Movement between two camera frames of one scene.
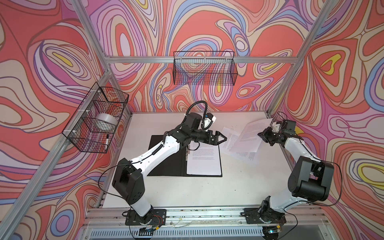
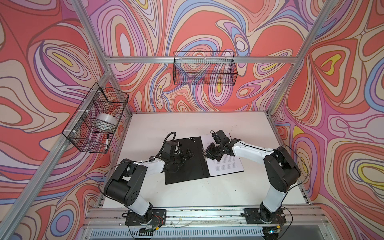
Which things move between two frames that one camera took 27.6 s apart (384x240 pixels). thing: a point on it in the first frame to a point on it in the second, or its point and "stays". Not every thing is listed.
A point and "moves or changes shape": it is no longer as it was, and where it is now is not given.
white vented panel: (178, 234) stays
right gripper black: (264, 134) to (209, 152)
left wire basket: (92, 126) stays
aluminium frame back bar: (201, 59) stays
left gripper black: (213, 138) to (183, 159)
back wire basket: (204, 68) stays
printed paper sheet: (232, 137) moves or changes shape
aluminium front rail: (297, 216) stays
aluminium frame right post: (325, 14) stays
